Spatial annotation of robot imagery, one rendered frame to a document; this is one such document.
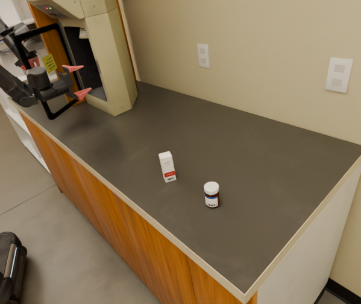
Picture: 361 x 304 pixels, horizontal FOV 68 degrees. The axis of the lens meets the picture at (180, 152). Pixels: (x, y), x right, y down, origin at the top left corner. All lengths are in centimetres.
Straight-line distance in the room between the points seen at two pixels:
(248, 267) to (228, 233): 10
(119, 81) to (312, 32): 88
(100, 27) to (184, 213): 92
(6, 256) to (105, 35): 142
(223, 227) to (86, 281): 134
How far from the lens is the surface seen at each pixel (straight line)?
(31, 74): 115
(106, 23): 139
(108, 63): 140
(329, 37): 108
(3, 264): 201
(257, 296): 75
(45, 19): 168
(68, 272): 206
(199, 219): 79
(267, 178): 92
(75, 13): 133
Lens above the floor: 153
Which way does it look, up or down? 34 degrees down
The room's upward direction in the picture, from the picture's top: 9 degrees counter-clockwise
